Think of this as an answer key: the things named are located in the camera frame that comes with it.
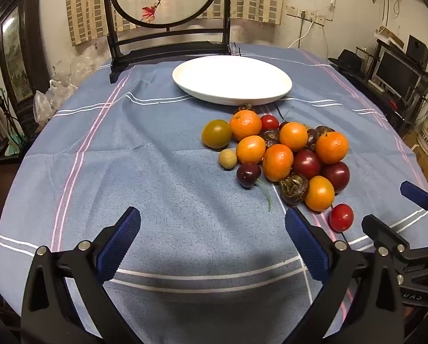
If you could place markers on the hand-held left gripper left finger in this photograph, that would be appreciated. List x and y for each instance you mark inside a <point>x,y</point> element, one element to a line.
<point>119,243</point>

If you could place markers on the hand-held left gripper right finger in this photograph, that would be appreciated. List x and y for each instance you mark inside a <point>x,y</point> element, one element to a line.
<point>307,247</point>

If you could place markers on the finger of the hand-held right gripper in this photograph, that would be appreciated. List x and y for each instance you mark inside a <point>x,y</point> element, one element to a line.
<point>416,193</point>
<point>382,231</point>

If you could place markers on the red cherry tomato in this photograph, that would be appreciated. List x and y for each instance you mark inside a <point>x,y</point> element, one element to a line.
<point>341,217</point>
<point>269,122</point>

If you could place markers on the smooth orange round fruit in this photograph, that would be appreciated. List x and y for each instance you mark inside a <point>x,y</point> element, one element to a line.
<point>293,136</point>
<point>251,149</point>
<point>319,192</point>

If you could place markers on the dark red plum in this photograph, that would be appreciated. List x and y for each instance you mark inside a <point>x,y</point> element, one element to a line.
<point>306,163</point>
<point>336,176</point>

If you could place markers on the dark cherry with stem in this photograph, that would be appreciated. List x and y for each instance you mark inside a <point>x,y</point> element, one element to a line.
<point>248,175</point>

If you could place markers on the tan longan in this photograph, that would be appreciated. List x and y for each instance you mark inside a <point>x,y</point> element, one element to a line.
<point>227,158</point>

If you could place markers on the small red cherry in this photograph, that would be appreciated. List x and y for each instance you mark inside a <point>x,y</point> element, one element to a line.
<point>282,125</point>

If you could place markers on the green yellow tomato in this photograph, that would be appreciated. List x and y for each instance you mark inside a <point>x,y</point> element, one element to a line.
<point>216,134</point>

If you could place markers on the white plate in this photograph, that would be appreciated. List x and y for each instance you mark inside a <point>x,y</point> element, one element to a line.
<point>232,77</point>

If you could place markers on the blue striped tablecloth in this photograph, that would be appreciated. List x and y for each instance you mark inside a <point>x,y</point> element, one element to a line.
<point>164,186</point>

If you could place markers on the black metal rack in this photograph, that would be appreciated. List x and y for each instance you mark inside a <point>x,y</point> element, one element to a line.
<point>427,89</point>

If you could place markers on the computer monitor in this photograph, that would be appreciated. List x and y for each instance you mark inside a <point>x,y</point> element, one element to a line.
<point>396,73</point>

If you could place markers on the black speaker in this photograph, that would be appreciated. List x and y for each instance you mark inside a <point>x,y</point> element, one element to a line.
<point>417,51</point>

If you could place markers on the black hat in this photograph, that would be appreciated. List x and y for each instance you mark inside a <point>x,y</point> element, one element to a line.
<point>346,62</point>

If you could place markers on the cardboard box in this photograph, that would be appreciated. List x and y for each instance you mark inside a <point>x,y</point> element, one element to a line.
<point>391,36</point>

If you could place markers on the clear plastic bags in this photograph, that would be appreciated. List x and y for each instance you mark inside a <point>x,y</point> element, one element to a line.
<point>56,93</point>

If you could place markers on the framed landscape painting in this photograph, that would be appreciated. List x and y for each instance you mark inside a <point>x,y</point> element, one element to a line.
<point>17,53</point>

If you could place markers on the beige checked curtain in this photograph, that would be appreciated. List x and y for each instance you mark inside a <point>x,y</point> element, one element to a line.
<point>85,7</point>

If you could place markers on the white wall socket strip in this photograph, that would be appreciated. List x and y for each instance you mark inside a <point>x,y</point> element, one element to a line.
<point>312,16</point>

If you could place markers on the white wall socket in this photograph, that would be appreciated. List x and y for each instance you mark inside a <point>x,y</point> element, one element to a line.
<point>292,10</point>

